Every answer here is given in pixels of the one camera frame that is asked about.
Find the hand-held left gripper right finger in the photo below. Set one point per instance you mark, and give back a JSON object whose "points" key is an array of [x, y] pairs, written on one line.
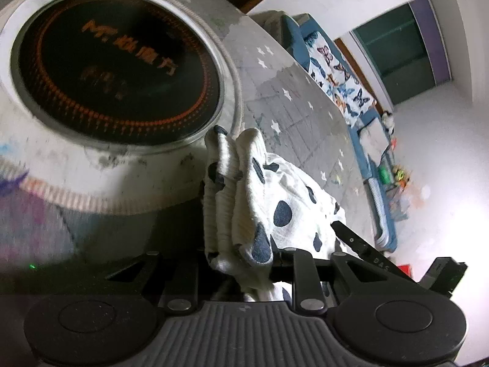
{"points": [[303, 275]]}

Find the butterfly print pillow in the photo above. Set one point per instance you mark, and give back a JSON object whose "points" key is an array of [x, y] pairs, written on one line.
{"points": [[324, 61], [353, 97]]}

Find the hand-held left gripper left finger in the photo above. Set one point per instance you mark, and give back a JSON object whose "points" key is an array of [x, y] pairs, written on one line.
{"points": [[181, 283]]}

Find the small colourful toys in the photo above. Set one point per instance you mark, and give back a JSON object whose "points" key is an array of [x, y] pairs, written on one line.
{"points": [[401, 176]]}

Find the dark green window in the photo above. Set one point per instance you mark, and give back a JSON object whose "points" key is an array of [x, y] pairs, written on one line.
{"points": [[401, 53]]}

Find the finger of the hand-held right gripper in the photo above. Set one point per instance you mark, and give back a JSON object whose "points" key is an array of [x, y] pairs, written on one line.
{"points": [[355, 242], [445, 275]]}

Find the purple window blind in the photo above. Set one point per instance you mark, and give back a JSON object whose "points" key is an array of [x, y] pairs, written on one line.
{"points": [[431, 34]]}

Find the blue sofa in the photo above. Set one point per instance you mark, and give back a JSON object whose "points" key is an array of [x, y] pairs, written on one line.
{"points": [[295, 36]]}

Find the grey pillow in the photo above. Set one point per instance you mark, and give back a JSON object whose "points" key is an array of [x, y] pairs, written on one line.
{"points": [[372, 137]]}

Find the white garment with blue spots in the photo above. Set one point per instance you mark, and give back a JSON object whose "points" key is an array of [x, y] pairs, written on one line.
{"points": [[290, 191]]}

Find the plush toy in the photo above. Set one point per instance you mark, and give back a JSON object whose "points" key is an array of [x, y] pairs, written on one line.
{"points": [[387, 120]]}

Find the grey star print tablecloth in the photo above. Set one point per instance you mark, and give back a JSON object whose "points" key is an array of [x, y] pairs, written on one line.
{"points": [[305, 122]]}

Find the round black induction cooker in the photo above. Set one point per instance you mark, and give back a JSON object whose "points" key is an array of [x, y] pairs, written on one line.
{"points": [[114, 65]]}

